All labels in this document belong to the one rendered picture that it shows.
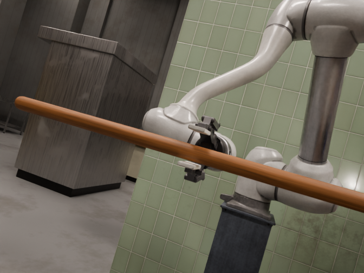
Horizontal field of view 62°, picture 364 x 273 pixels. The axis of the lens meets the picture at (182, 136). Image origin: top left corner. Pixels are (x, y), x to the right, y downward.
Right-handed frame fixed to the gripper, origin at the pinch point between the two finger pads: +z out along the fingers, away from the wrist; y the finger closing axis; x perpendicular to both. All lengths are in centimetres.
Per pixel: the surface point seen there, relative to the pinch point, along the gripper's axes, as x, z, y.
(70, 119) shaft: 25.3, 1.5, 1.7
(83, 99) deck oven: 242, -322, -17
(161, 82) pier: 332, -819, -154
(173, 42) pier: 331, -819, -283
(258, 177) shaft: -12.1, 1.2, 1.8
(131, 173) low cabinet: 247, -586, 103
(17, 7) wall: 875, -757, -272
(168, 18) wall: 374, -833, -360
